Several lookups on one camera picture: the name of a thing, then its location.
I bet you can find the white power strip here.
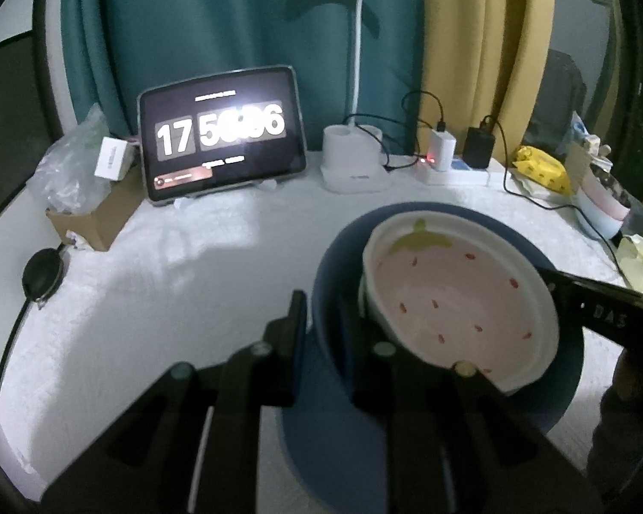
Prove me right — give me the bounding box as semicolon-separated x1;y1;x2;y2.
414;156;492;187

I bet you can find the small white box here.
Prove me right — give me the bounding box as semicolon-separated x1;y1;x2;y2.
93;136;132;183

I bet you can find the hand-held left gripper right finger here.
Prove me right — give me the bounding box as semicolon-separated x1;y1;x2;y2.
337;292;606;514

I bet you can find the tablet with clock display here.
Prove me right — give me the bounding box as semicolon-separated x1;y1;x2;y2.
137;65;308;205

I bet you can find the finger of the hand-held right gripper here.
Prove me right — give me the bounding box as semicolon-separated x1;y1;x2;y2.
536;265;587;327

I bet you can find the black charger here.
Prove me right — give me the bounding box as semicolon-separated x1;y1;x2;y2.
464;126;497;170

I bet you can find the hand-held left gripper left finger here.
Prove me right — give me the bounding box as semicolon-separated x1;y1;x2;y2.
42;289;309;514

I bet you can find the light blue bowl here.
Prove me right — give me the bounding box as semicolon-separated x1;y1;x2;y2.
575;190;627;241

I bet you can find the crumpled yellow tissue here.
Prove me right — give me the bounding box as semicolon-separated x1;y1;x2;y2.
615;233;643;293

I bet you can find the clear plastic bag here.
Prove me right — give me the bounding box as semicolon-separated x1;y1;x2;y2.
26;103;114;216

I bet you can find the black lamp cable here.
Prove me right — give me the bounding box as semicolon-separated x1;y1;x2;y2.
343;112;427;173

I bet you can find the black round disc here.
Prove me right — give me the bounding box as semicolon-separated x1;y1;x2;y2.
21;248;66;307

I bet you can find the black charger cable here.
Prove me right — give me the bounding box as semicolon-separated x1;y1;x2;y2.
482;115;641;295

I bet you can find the white perforated basket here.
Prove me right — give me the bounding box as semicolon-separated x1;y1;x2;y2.
564;139;597;189

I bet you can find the dark grey chair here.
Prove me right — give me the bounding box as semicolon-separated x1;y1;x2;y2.
541;48;589;137

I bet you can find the white charger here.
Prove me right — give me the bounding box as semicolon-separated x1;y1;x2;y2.
427;128;457;170

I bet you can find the light blue snack bag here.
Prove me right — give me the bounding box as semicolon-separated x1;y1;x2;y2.
569;111;610;160

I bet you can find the white textured tablecloth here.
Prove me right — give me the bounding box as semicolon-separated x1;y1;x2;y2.
0;147;643;514

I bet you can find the teal curtain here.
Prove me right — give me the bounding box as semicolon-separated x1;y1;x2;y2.
59;0;425;152

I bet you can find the black disc cable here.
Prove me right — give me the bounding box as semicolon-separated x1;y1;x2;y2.
0;300;39;442

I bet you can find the person's right forearm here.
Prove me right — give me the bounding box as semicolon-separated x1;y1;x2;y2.
586;348;643;496

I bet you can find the cardboard box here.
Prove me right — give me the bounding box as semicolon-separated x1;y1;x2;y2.
45;168;147;254

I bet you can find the black white-charger cable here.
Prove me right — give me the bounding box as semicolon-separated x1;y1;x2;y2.
402;91;447;132

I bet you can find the white desk lamp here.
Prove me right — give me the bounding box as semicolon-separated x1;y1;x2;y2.
302;0;424;194

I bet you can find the yellow wipes pack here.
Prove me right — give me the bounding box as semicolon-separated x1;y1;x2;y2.
513;146;574;194

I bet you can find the large blue bowl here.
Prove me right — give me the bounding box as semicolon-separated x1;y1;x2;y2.
277;200;587;514

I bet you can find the pink steel-lined bowl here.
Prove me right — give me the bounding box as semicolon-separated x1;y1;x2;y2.
580;163;637;221

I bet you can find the pink strawberry print bowl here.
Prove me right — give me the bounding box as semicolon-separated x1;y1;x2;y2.
361;214;561;398

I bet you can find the yellow curtain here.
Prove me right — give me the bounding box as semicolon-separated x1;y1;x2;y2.
418;0;555;164

